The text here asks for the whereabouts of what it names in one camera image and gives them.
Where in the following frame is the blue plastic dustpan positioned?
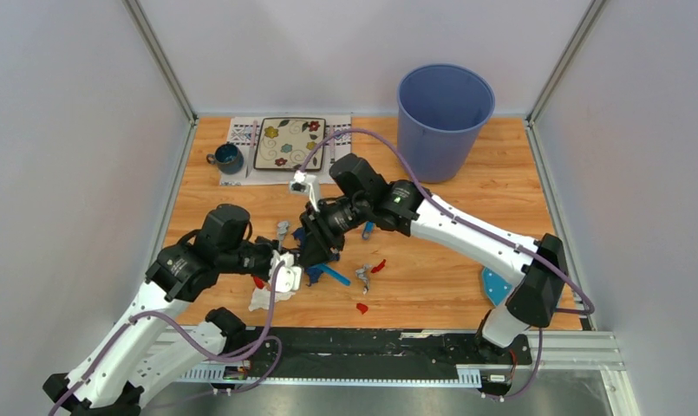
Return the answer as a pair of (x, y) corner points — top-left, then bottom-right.
(362, 221), (375, 241)

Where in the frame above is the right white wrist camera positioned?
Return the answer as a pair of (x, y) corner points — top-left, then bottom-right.
(289, 171), (321, 211)

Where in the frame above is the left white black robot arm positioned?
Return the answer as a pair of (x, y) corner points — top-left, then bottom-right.
(43, 204), (303, 415)

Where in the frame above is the dark blue paper scrap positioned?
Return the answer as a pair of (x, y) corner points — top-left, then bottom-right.
(292, 227), (305, 245)
(305, 265), (324, 287)

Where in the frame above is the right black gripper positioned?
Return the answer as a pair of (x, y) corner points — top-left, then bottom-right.
(299, 194), (371, 268)

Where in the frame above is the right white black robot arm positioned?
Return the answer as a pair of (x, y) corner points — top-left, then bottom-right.
(289, 153), (568, 363)

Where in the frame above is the blue dotted plate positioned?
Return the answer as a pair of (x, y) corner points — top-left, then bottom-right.
(480, 267), (512, 307)

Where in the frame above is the silver table knife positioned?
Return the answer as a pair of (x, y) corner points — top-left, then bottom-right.
(245, 120), (259, 179)

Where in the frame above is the patterned white placemat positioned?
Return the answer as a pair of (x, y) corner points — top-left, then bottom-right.
(206, 114), (352, 186)

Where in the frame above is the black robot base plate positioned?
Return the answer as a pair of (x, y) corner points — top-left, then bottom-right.
(216, 327), (533, 382)

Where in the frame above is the square floral ceramic plate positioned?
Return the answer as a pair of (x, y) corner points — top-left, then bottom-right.
(253, 117), (326, 172)

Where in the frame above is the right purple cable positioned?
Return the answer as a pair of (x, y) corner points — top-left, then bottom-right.
(297, 127), (596, 402)

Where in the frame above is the white paper scrap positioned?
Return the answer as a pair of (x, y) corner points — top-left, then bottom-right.
(248, 288), (296, 312)

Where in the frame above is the blue plastic waste bin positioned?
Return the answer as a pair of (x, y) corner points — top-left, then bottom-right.
(396, 64), (495, 183)

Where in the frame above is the silver fork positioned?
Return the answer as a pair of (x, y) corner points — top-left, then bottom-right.
(329, 126), (338, 166)

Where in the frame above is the blue hand brush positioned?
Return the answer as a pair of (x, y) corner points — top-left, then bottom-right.
(315, 263), (351, 286)

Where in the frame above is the dark blue ceramic mug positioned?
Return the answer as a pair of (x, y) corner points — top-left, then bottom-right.
(205, 143), (245, 175)

